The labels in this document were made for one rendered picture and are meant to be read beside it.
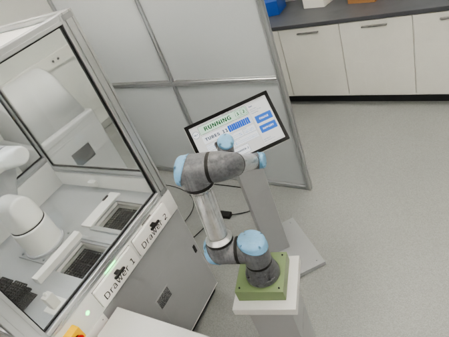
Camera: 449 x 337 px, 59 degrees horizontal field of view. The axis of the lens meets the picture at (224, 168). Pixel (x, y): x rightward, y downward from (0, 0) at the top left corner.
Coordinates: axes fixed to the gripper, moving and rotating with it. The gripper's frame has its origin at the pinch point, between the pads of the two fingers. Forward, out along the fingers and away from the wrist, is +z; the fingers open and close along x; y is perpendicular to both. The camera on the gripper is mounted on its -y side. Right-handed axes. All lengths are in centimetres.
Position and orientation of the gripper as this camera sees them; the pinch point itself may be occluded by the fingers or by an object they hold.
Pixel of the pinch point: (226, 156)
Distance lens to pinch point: 216.6
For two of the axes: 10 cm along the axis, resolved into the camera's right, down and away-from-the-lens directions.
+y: -4.3, -9.0, 1.0
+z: -0.2, 1.2, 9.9
